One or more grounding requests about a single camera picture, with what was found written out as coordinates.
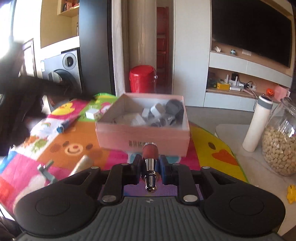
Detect white square charger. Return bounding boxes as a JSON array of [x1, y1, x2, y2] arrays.
[[85, 108, 102, 120]]

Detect red trash bin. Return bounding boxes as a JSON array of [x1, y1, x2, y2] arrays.
[[129, 65, 158, 93]]

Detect black cup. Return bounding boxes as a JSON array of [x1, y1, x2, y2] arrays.
[[165, 99, 184, 124]]

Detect pink blue toothpaste tube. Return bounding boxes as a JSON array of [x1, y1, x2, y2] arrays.
[[56, 115, 80, 133]]

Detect pink cardboard box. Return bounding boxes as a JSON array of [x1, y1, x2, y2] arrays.
[[95, 93, 190, 157]]

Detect white tv cabinet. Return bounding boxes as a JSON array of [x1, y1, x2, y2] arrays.
[[172, 1, 293, 111]]

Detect glass jar of nuts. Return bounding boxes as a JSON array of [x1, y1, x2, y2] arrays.
[[261, 97, 296, 176]]

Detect cream lotion tube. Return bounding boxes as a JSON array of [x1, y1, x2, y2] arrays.
[[69, 155, 94, 177]]

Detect black television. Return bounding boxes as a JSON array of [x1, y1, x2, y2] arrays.
[[212, 0, 292, 67]]

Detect silver washing machine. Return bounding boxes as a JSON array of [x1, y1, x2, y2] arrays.
[[41, 48, 82, 93]]

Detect yellow toy figure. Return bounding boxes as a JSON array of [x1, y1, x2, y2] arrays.
[[287, 184, 296, 204]]

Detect red silver lipstick tube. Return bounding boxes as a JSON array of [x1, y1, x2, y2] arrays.
[[142, 142, 159, 193]]

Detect yellow toy box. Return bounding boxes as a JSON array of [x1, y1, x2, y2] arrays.
[[217, 83, 230, 90]]

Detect orange pumpkin toy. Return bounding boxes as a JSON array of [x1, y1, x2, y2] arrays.
[[266, 88, 274, 97]]

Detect white thermos bottle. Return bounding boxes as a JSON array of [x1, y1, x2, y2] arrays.
[[242, 95, 273, 152]]

